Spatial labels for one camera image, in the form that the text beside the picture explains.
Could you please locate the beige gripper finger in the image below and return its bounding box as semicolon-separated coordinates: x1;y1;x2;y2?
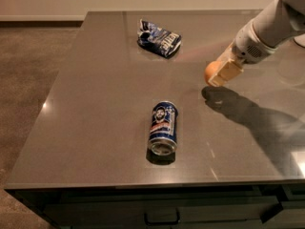
215;43;236;64
212;62;243;87

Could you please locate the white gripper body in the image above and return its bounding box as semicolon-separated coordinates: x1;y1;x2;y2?
232;20;276;64

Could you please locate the orange fruit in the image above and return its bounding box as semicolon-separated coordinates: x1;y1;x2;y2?
204;61;220;86

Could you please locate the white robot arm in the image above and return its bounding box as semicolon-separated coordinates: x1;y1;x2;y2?
205;0;305;87

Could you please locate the blue pepsi can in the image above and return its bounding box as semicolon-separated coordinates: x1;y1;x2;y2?
148;101;178;156

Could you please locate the blue crumpled chip bag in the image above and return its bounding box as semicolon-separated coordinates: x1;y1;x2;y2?
137;19;182;58

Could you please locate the dark cabinet drawer front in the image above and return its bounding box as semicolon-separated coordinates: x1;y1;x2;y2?
44;197;278;229

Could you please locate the black drawer handle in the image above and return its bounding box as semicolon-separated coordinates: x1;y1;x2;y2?
144;209;181;226

